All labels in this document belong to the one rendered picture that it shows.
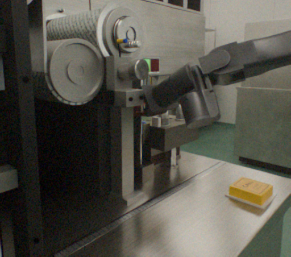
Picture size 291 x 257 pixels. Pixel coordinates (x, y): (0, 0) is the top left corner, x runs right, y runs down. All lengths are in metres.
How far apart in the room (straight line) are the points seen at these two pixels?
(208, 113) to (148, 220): 0.23
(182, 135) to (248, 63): 0.30
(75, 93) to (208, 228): 0.35
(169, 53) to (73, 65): 0.80
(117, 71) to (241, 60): 0.24
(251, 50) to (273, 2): 4.75
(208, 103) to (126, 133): 0.18
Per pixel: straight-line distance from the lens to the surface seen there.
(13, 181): 0.37
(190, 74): 0.54
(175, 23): 1.31
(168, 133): 0.69
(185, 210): 0.58
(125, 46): 0.58
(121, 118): 0.55
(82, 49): 0.54
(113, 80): 0.54
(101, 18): 0.57
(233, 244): 0.51
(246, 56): 0.53
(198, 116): 0.51
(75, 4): 0.94
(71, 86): 0.53
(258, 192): 0.64
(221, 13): 5.62
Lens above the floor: 1.19
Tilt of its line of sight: 9 degrees down
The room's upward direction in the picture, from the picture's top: straight up
